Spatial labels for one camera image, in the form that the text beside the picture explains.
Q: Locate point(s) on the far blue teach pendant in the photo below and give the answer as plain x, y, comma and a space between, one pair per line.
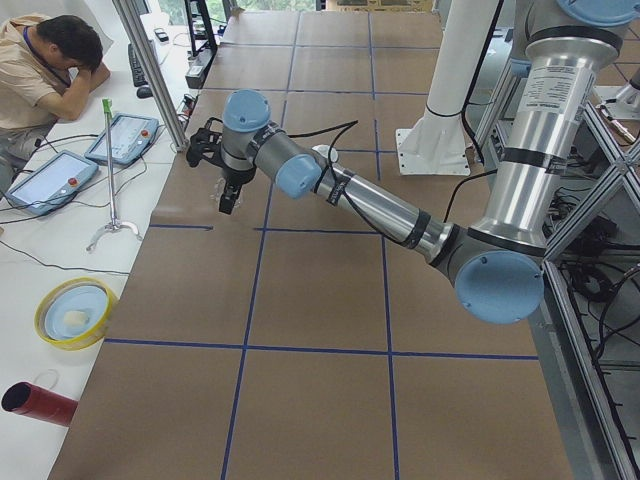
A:
131, 135

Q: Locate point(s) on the red cylinder tube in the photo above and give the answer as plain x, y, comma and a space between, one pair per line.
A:
38, 403

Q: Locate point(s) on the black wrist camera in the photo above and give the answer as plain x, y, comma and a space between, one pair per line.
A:
205, 145

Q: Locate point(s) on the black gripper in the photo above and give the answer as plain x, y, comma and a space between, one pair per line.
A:
232, 179

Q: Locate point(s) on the near blue teach pendant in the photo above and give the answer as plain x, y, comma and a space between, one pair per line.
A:
52, 185

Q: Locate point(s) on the black keyboard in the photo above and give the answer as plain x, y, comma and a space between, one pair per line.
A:
137, 72

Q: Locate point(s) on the aluminium frame post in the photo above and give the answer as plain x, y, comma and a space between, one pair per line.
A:
136, 33

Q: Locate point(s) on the silver reacher grabber tool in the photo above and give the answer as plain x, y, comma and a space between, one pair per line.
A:
115, 224

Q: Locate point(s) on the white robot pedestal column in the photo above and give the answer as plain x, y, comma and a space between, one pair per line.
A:
435, 145

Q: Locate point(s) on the seated man beige shirt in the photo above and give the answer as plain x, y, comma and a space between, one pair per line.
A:
49, 67

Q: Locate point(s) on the blue teach pendant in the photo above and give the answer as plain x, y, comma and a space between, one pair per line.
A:
131, 135
52, 185

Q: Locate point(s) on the clear glass funnel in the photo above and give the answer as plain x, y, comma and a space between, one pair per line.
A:
218, 191

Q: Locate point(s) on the black computer mouse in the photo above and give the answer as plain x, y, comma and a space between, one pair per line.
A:
144, 92

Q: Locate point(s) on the yellow tape roll with plate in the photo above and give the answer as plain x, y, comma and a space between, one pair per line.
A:
75, 314

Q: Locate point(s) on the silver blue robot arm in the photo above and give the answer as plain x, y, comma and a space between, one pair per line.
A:
559, 47

